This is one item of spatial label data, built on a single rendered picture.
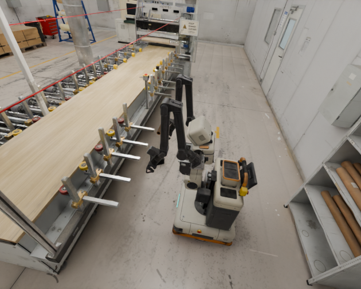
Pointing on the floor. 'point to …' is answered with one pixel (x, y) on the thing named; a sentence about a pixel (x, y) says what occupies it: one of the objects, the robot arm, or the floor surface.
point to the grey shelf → (330, 241)
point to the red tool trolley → (48, 26)
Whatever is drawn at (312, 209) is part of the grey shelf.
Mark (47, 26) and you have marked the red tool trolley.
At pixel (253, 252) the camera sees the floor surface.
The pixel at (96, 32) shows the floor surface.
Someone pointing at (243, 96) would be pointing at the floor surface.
